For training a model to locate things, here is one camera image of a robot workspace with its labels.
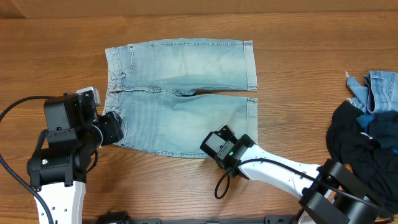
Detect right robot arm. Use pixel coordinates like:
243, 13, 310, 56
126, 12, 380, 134
200, 124, 394, 223

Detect black garment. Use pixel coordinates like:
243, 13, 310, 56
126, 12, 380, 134
326, 101, 397, 214

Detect light blue denim shorts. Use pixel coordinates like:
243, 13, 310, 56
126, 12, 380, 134
104, 39, 258, 159

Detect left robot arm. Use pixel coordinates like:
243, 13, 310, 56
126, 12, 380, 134
27, 88, 124, 223

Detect blue denim garment pile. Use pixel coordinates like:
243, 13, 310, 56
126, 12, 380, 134
345, 71, 397, 114

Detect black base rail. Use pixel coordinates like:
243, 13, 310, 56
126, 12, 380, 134
92, 212, 295, 224

